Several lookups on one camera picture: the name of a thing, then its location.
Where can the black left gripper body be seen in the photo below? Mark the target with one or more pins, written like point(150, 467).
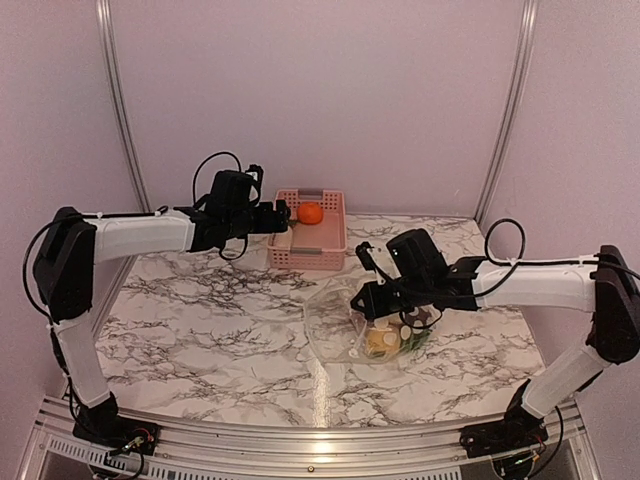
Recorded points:
point(266, 224)

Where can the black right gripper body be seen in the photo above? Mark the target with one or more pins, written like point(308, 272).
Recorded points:
point(379, 306)

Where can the yellow fake lemon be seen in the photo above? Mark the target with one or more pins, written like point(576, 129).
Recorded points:
point(382, 343)

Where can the clear zip top bag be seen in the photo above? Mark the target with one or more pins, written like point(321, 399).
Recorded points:
point(336, 333)

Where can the orange fake orange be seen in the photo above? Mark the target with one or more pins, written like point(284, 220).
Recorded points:
point(310, 213)

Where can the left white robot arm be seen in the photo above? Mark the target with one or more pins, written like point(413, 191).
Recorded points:
point(64, 259)

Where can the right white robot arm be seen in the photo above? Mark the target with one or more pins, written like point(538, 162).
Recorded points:
point(600, 286)

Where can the green fake leafy vegetable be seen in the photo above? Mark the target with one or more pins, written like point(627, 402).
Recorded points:
point(415, 341)

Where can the pink plastic basket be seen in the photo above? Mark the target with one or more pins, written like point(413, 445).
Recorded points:
point(315, 247)

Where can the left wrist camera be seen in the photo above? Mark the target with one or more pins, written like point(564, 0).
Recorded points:
point(257, 174)

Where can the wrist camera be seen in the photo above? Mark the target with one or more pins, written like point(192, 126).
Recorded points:
point(257, 174)
point(366, 255)

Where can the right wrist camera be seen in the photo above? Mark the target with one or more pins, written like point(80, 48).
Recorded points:
point(366, 255)

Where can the left aluminium frame post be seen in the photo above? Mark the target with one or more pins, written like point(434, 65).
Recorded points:
point(109, 49)

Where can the aluminium frame post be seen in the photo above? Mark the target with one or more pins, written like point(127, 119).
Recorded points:
point(515, 91)
point(109, 49)

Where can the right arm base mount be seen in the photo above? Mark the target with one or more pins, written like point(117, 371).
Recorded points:
point(496, 437)

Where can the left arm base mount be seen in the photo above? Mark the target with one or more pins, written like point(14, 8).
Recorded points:
point(124, 436)

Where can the front aluminium rail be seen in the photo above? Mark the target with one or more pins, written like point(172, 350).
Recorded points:
point(191, 449)

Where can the right aluminium frame post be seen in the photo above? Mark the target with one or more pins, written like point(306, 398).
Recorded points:
point(515, 91)

